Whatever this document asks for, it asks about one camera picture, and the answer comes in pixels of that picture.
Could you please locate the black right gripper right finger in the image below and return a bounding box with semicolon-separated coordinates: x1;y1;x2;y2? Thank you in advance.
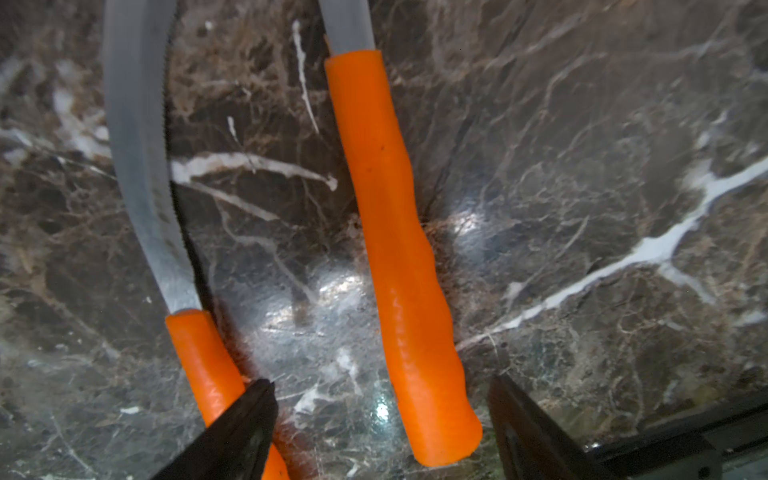
487;375;616;479

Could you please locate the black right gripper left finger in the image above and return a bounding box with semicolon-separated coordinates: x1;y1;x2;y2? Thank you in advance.
153;379;278;480

